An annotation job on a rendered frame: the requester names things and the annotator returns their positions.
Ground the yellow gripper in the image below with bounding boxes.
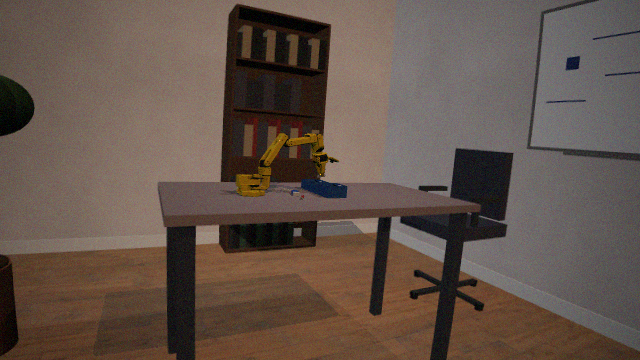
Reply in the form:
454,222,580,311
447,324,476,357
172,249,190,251
312,152,339,177

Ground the blue bin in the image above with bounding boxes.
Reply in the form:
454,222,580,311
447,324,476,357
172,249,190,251
301,179,347,198

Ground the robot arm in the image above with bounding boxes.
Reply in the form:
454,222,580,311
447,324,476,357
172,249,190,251
237,133,324,197

